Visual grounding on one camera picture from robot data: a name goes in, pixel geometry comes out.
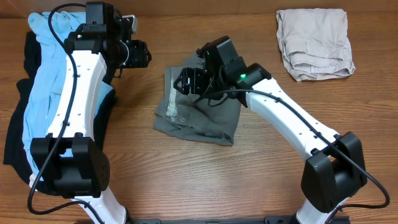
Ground grey shorts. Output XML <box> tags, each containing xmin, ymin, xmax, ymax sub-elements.
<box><xmin>154</xmin><ymin>54</ymin><xmax>241</xmax><ymax>146</ymax></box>

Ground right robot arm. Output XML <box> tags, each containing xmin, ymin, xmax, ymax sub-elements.
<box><xmin>173</xmin><ymin>36</ymin><xmax>367</xmax><ymax>223</ymax></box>

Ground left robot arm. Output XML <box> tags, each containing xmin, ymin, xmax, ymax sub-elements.
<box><xmin>30</xmin><ymin>2</ymin><xmax>152</xmax><ymax>223</ymax></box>

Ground light blue garment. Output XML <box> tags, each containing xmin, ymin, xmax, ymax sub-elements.
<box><xmin>22</xmin><ymin>11</ymin><xmax>114</xmax><ymax>175</ymax></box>

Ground folded beige shorts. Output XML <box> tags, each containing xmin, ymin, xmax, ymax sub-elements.
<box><xmin>276</xmin><ymin>8</ymin><xmax>356</xmax><ymax>82</ymax></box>

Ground black garment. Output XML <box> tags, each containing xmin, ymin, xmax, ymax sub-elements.
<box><xmin>3</xmin><ymin>31</ymin><xmax>116</xmax><ymax>184</ymax></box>

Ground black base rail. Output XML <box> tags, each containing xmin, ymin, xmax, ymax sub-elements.
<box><xmin>129</xmin><ymin>215</ymin><xmax>351</xmax><ymax>224</ymax></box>

